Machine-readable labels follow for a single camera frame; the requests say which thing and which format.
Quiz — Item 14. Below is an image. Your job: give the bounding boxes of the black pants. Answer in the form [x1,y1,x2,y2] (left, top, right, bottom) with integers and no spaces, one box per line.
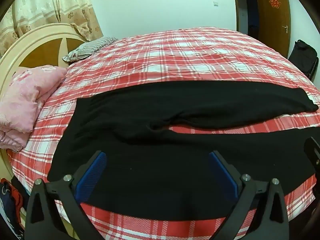
[47,81,319,220]

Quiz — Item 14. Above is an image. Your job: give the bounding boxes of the clothes pile beside bed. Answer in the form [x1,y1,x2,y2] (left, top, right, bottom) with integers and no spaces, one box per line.
[1,176,29,239]

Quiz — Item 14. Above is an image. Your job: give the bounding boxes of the black bag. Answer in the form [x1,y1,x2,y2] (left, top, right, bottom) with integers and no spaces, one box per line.
[289,40,319,81]

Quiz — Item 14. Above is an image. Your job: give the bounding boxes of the pink folded quilt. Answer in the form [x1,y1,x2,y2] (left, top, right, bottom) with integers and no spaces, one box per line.
[1,65,67,152]

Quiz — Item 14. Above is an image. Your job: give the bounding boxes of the brown wooden door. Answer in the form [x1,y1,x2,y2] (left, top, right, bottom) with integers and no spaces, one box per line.
[257,0,291,57]

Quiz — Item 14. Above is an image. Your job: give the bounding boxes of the red plaid bed sheet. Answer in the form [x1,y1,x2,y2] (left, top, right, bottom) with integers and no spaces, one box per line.
[7,27,319,239]

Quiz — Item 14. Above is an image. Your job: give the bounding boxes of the grey striped pillow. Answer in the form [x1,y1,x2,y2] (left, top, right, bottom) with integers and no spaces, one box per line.
[62,37,118,63]

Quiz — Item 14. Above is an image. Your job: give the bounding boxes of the cream wooden headboard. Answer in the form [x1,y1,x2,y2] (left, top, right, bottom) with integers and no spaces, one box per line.
[0,23,89,181]

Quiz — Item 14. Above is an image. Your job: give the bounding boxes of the beige floral curtain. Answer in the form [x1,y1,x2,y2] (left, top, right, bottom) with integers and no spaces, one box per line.
[1,0,103,56]

